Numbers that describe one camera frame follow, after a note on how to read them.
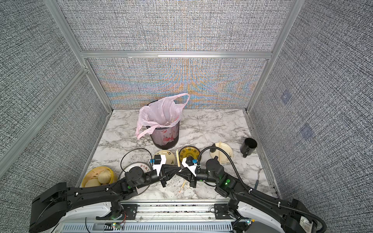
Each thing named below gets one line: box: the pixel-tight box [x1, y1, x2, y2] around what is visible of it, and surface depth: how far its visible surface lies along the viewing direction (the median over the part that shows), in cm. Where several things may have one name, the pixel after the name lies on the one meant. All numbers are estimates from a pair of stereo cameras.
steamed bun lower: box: [84, 178, 102, 188], surface depth 80 cm
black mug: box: [239, 137, 258, 159], surface depth 92 cm
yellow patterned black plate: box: [178, 145, 202, 164], surface depth 97 cm
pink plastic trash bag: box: [135, 93, 190, 140], surface depth 87 cm
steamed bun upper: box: [97, 169, 112, 184], surface depth 80 cm
